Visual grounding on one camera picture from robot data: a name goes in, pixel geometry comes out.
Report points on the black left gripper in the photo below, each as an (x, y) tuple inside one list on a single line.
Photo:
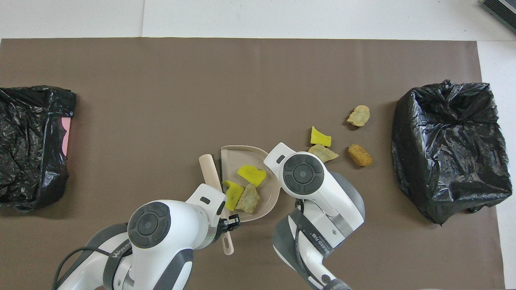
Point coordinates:
[(231, 221)]

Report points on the notched yellow sponge piece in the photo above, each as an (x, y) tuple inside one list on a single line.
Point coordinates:
[(233, 196)]

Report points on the beige rock-like sponge chunk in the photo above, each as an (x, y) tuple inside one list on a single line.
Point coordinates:
[(248, 199)]

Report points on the oval yellow sponge piece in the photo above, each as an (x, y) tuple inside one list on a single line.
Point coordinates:
[(251, 175)]

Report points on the beige hand brush black bristles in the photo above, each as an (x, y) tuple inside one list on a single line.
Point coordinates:
[(209, 169)]

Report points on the beige plastic dustpan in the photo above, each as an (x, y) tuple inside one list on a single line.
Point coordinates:
[(242, 155)]

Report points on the tan striped bread piece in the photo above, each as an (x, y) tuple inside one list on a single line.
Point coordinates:
[(322, 153)]

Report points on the small yellow sponge wedge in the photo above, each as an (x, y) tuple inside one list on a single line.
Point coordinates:
[(320, 138)]

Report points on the brown nugget trash piece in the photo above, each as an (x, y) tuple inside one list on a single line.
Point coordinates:
[(360, 155)]

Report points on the pale yellow chip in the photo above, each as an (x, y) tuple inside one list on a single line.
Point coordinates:
[(358, 116)]

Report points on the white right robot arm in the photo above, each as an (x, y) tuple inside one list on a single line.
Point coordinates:
[(322, 193)]

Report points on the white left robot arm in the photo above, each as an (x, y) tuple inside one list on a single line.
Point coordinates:
[(169, 233)]

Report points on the pink plastic bin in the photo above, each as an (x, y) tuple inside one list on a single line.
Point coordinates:
[(66, 135)]

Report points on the black bag on pink bin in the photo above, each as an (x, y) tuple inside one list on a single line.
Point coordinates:
[(28, 153)]

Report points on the left black trash bag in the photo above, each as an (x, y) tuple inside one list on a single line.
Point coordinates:
[(451, 153)]

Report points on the brown paper table mat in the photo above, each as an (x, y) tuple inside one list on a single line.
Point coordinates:
[(161, 100)]

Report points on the dark ribbed device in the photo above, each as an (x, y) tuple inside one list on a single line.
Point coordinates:
[(502, 11)]

